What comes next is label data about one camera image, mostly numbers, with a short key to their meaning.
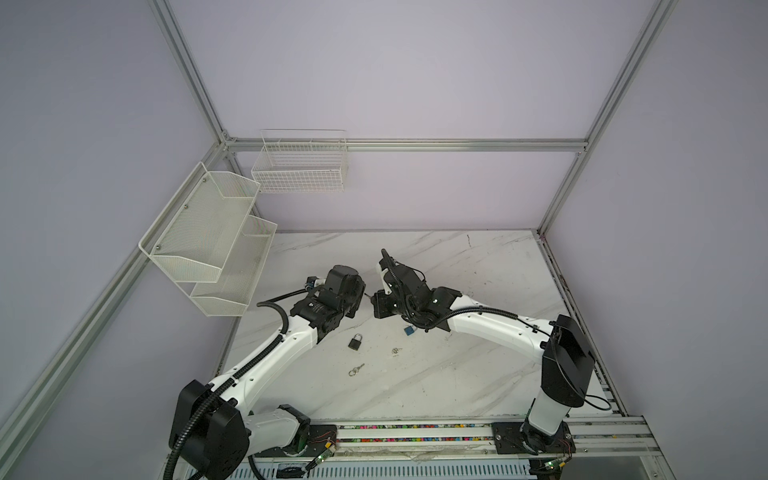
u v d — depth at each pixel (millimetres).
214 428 386
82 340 495
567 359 443
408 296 608
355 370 856
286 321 523
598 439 762
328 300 602
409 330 925
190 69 759
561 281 1110
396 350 883
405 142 930
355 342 905
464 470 702
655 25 698
